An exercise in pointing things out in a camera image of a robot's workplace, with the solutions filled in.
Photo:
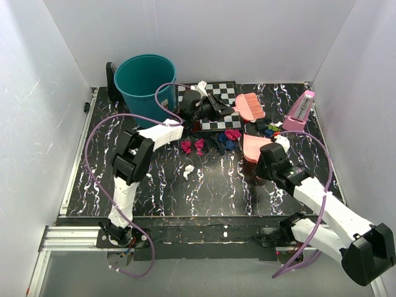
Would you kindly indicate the pink hand brush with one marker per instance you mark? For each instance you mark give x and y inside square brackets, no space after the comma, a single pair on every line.
[248,107]

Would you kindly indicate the magenta scrap on brush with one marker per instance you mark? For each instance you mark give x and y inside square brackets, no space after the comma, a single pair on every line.
[199,145]

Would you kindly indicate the teal plastic bucket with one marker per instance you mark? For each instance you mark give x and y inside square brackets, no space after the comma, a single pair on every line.
[146,84]

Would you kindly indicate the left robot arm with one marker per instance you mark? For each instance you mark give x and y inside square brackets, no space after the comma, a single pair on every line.
[133,156]

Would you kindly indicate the black and white chessboard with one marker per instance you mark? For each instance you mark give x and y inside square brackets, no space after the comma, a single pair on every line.
[226,92]

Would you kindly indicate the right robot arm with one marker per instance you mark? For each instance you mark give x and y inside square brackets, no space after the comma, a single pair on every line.
[364,250]

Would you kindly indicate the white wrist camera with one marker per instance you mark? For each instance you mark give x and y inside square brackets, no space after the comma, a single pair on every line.
[283,141]
[201,88]

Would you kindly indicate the blue paper scrap far right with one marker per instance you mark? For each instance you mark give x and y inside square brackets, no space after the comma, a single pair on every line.
[269,133]

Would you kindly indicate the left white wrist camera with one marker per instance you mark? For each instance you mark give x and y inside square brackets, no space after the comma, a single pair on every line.
[201,88]

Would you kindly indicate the magenta paper scrap left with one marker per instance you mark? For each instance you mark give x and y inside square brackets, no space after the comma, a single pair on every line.
[186,146]

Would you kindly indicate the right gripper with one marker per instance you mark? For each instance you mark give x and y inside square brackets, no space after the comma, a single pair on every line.
[259,172]

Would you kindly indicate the pink metronome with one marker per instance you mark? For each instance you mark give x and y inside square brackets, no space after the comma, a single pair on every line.
[297,116]

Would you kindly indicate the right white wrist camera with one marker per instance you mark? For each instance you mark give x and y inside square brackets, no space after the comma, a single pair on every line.
[283,141]

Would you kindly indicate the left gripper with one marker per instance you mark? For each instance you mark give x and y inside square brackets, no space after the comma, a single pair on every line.
[218,109]

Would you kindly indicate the black metronome behind bucket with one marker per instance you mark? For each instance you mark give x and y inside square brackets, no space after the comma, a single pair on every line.
[113,93]

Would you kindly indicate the pink dustpan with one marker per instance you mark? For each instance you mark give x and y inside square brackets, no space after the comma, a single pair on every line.
[252,145]

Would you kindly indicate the green paper scrap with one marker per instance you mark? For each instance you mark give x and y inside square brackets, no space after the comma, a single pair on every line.
[273,128]

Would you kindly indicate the blue paper scrap lower centre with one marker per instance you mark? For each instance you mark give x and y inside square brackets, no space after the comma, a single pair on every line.
[229,145]

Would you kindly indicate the dark paper scrap right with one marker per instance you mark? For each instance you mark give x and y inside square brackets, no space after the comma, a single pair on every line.
[262,124]

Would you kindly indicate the blue paper scrap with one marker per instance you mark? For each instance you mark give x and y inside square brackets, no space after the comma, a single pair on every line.
[222,138]
[229,145]
[269,133]

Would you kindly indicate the white paper scrap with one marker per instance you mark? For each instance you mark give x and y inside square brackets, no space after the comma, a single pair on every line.
[188,170]

